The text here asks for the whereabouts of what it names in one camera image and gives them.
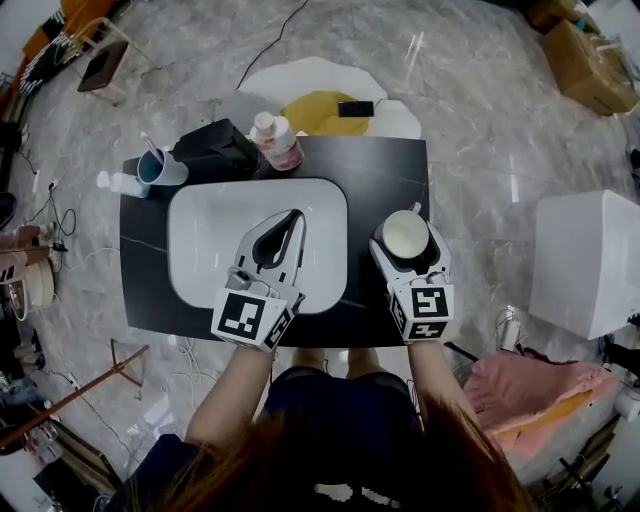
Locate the person's right forearm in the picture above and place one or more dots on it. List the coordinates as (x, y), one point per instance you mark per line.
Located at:
(435, 385)

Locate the black-topped wooden vanity cabinet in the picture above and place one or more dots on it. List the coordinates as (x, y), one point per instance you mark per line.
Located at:
(385, 170)

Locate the orange cushion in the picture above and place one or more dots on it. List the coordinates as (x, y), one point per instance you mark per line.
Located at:
(555, 412)

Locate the white rectangular cabinet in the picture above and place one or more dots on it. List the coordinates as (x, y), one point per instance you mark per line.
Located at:
(575, 260)

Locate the person's leg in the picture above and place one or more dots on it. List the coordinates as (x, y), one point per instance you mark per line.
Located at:
(307, 359)
(362, 362)

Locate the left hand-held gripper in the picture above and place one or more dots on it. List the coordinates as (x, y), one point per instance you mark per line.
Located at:
(240, 320)

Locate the blue cup with toothbrush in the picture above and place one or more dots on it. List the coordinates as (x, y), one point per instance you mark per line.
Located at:
(170, 172)

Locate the wooden chair with dark seat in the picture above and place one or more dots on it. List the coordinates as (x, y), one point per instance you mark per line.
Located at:
(102, 70)

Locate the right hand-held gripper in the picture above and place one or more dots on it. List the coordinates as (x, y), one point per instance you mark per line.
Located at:
(427, 305)

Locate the white charger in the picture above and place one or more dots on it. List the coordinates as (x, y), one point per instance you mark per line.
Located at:
(510, 335)

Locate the black phone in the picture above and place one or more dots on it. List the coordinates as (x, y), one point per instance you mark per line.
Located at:
(356, 108)

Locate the person's left leg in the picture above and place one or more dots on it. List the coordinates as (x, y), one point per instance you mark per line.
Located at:
(307, 359)

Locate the person's right leg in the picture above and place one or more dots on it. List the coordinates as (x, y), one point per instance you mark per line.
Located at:
(362, 362)

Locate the white sink basin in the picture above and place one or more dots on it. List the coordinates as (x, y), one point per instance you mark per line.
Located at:
(210, 225)

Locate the large brown cardboard box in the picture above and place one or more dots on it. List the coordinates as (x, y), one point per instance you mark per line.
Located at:
(585, 70)

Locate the orange sofa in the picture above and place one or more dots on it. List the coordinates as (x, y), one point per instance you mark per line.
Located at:
(85, 10)

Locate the black and white striped pillow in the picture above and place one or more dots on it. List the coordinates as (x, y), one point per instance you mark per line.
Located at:
(47, 67)

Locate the person's left forearm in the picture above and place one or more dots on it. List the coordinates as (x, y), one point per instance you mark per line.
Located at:
(225, 400)

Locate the pink soap bottle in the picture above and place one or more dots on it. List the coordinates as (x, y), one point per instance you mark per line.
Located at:
(280, 145)

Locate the person's dark navy clothing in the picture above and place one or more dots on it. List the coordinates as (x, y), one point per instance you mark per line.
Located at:
(340, 415)

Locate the small white bottle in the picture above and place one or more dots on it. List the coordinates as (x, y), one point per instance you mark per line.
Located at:
(125, 185)

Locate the open brown cardboard box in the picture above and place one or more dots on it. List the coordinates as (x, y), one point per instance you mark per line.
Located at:
(555, 12)

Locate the black faucet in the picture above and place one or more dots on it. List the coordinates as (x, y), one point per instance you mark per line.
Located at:
(215, 145)

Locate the beige wooden bucket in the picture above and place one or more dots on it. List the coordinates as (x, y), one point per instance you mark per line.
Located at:
(30, 290)

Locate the brown wooden rack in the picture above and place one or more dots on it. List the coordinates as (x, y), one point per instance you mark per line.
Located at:
(85, 385)

